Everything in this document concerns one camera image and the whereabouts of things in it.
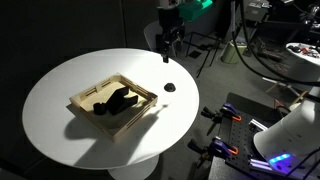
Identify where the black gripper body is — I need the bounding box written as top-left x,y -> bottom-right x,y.
157,8 -> 184,42

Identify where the black cup-shaped object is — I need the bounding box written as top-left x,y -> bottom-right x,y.
93,103 -> 107,115

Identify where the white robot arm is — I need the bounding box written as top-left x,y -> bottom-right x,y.
155,5 -> 319,166

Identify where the black round base object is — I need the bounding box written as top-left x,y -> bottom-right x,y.
164,83 -> 176,92

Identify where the light wooden crate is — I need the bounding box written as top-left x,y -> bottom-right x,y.
69,73 -> 158,142

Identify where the grey chair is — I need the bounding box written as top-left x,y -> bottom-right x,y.
144,21 -> 174,58

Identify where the green bin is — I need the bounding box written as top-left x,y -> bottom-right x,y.
221,41 -> 247,64

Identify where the black angular block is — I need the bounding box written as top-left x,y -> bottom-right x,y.
106,87 -> 138,115

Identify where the grey equipment box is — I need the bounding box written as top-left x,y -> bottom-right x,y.
243,0 -> 269,22

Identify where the upper blue orange clamp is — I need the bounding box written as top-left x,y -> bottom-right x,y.
201,103 -> 242,135

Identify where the blue orange clamp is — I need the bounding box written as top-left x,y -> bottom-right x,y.
201,103 -> 242,135
187,137 -> 239,168

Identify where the black perforated breadboard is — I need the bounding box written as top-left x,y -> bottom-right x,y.
221,107 -> 320,180

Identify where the lower blue orange clamp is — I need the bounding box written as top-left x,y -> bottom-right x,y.
187,137 -> 239,168

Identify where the white round table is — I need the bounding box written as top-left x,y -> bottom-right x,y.
22,48 -> 199,180

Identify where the white side table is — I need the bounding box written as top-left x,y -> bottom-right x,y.
286,42 -> 320,66

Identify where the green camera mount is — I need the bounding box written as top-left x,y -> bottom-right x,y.
178,0 -> 213,22

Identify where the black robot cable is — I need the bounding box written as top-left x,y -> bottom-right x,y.
229,0 -> 320,87

